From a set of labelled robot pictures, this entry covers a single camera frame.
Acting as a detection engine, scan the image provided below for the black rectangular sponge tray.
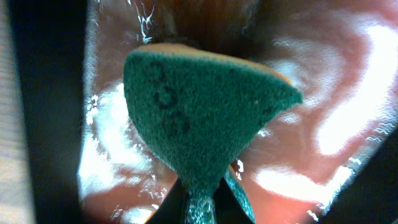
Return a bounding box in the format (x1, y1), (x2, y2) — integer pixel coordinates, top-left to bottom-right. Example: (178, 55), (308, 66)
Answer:
(8, 1), (397, 223)

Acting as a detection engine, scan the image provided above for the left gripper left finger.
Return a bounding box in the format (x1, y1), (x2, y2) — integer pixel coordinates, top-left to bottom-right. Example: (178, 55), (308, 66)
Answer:
(146, 179), (188, 224)

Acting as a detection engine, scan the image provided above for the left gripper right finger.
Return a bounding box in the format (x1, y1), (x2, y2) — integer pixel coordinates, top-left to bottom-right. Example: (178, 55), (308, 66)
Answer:
(213, 178), (249, 224)

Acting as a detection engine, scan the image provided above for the green yellow sponge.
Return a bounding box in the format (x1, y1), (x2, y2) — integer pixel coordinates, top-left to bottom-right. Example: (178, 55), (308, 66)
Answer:
(123, 43), (303, 223)

